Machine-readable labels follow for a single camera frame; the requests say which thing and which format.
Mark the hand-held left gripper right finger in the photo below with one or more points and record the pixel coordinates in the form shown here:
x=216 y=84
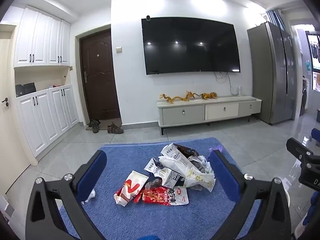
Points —
x=222 y=177

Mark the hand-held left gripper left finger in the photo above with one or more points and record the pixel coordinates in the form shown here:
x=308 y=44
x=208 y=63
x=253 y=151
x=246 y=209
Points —
x=92 y=173

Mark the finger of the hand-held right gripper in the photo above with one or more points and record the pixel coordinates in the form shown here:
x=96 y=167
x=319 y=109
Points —
x=298 y=150

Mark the purple plastic bag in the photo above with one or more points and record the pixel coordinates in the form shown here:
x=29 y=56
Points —
x=216 y=148

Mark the white blue milk carton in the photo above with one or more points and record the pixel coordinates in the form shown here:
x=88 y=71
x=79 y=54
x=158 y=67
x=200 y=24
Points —
x=172 y=156
x=153 y=168
x=171 y=178

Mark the white crumpled tissue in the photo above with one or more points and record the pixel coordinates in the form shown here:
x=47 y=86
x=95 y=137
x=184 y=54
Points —
x=91 y=195

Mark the white yellow printed wrapper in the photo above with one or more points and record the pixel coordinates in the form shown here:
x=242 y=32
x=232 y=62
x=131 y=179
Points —
x=200 y=178

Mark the blue cloth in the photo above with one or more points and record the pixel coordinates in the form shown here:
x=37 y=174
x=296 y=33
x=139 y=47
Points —
x=312 y=210

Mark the white red snack packet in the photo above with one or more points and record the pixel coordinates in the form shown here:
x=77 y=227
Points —
x=130 y=187

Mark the dark brown plastic wrapper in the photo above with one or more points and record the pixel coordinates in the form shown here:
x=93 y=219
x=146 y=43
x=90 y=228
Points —
x=185 y=151

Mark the grey doormat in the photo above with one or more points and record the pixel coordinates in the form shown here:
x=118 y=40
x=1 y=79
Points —
x=103 y=127

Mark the brown shoe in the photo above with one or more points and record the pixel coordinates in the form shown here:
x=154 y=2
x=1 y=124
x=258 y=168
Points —
x=94 y=123
x=115 y=128

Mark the small red wrapper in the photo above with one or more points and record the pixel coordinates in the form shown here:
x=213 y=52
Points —
x=138 y=197

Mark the washing machine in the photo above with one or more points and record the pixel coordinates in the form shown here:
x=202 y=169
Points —
x=304 y=97

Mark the blue fluffy mat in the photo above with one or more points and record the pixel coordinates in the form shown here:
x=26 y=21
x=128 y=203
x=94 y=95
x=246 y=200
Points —
x=120 y=220

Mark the white grey television cabinet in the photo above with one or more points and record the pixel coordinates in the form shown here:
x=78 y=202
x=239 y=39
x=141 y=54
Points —
x=185 y=112

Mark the grey refrigerator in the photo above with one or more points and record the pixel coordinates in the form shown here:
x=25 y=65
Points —
x=272 y=75

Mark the golden tiger ornament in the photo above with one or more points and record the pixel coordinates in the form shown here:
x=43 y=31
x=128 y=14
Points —
x=208 y=95

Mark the white router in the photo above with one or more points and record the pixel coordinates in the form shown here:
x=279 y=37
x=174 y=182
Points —
x=238 y=91

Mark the golden dragon ornament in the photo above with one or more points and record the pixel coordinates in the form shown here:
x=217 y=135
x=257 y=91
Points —
x=190 y=96
x=172 y=98

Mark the white room door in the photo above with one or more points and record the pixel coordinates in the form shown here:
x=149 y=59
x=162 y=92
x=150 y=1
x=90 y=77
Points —
x=10 y=135

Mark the brown entrance door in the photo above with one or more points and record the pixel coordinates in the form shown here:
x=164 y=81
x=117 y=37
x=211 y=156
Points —
x=100 y=80

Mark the red item on cabinet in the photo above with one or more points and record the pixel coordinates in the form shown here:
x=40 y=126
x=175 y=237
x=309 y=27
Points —
x=55 y=86

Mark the balcony window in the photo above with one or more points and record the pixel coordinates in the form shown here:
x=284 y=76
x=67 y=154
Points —
x=313 y=52

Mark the black bag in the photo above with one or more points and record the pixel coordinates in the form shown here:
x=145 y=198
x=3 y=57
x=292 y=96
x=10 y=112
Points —
x=26 y=89

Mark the blue curtain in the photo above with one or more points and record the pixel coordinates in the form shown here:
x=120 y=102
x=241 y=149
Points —
x=275 y=17

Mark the wall switch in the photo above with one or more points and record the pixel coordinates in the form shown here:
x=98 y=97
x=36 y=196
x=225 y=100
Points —
x=119 y=50

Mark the black wall television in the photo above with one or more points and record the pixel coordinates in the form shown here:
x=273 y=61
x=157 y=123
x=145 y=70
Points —
x=190 y=46

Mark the white wall cabinet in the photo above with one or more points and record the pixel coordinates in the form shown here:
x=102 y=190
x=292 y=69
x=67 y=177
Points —
x=40 y=37

